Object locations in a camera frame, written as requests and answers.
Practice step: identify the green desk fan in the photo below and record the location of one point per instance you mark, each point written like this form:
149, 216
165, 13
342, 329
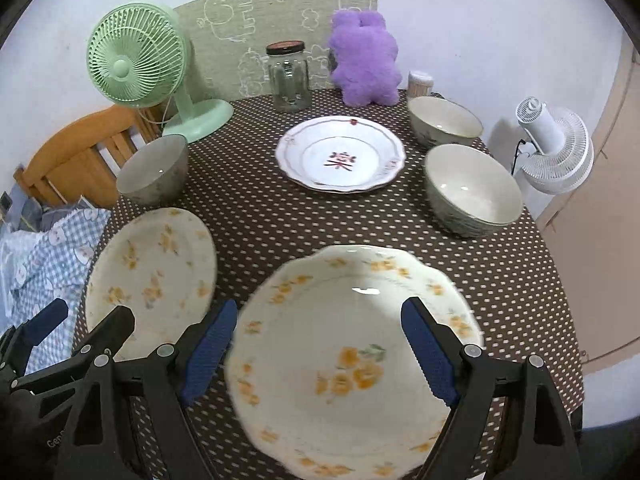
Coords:
139, 55

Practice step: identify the cream patterned bowl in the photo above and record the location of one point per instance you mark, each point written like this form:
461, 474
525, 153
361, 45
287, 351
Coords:
436, 121
470, 193

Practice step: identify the white clip fan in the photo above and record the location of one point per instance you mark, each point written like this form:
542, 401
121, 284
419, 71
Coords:
560, 154

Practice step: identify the toothpick container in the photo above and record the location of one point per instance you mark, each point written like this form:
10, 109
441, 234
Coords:
419, 84

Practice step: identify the grey ceramic bowl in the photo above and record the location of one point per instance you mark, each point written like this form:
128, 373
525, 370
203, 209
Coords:
157, 173

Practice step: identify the orange wooden chair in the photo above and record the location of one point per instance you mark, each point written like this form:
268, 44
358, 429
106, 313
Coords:
69, 165

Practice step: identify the purple plush toy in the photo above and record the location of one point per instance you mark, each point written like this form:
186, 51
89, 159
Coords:
365, 55

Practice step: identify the brown polka dot tablecloth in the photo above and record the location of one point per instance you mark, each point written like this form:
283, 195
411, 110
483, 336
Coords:
261, 219

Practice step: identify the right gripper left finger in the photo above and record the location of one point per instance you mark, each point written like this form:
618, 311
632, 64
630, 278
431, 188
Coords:
171, 381

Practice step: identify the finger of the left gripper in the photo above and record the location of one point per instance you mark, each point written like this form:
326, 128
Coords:
106, 338
17, 342

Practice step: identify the red pattern white plate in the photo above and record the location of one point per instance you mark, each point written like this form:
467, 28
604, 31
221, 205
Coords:
340, 154

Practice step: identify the blue checkered cloth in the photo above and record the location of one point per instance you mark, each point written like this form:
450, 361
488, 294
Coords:
39, 267

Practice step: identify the small yellow flower plate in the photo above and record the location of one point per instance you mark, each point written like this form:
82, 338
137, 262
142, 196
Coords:
163, 267

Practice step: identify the large yellow flower plate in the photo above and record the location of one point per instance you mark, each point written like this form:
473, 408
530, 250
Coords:
320, 373

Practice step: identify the green elephant pattern cloth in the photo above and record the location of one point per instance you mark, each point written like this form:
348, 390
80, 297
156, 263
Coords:
229, 40

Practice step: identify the glass jar with dark lid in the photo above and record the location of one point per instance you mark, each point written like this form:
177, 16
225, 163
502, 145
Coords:
288, 76

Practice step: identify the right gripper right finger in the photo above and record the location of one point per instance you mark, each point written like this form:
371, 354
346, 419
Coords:
536, 439

